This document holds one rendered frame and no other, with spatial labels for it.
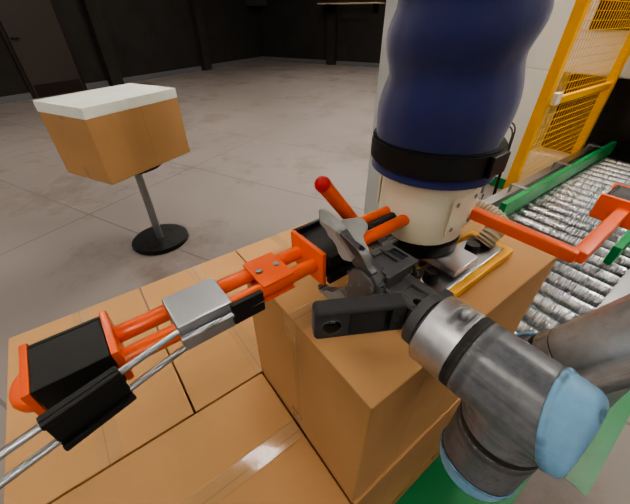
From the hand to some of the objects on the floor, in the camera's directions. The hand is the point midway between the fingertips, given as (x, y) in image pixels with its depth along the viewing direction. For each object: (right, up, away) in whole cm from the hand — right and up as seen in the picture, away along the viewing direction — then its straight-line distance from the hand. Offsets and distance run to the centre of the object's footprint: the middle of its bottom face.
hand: (315, 252), depth 50 cm
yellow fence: (+165, +20, +206) cm, 265 cm away
